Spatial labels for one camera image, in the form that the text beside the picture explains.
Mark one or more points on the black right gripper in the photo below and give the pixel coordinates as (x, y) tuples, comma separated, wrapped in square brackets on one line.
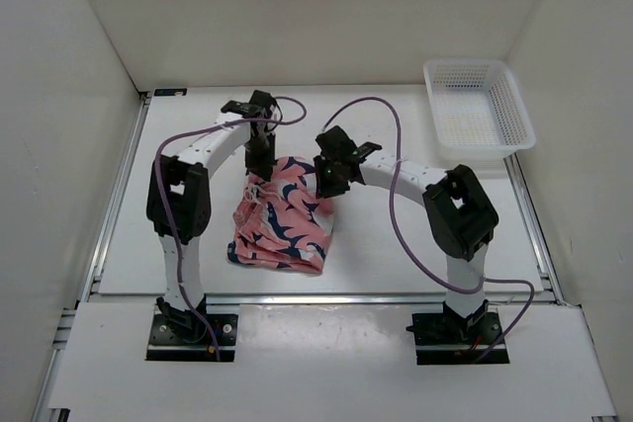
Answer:
[(324, 188)]

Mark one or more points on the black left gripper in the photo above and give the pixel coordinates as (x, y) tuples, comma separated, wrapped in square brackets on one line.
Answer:
[(262, 167)]

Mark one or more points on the pink shark print shorts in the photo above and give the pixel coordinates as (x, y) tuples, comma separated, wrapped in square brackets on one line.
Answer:
[(281, 224)]

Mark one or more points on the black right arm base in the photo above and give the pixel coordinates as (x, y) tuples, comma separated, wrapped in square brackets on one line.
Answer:
[(438, 341)]

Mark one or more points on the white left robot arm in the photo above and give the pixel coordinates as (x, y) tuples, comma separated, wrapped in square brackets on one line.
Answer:
[(179, 198)]

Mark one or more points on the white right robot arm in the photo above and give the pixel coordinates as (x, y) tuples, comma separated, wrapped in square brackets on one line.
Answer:
[(461, 216)]

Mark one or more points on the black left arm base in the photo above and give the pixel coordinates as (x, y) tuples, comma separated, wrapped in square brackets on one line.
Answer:
[(167, 342)]

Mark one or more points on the black label sticker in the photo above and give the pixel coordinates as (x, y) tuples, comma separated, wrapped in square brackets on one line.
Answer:
[(170, 92)]

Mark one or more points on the white plastic mesh basket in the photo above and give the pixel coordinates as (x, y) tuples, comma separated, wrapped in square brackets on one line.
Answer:
[(478, 113)]

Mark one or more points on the aluminium table frame rail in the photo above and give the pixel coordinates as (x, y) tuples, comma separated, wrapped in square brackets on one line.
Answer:
[(333, 348)]

